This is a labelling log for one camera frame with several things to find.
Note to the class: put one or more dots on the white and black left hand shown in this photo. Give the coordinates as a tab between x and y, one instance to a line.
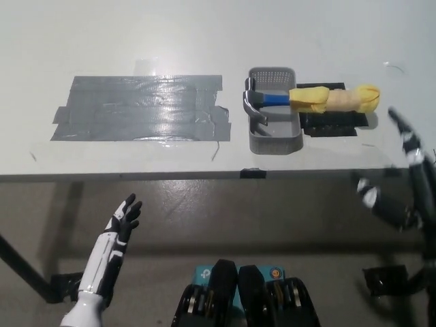
102	259

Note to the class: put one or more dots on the black and white right hand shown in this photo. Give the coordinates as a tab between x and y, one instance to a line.
413	150

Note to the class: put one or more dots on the black tape area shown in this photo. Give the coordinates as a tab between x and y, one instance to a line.
330	124

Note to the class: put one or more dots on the grey plastic basket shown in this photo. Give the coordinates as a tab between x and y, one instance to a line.
282	134

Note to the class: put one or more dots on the grey duct tape patch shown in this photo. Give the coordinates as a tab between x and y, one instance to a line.
136	109

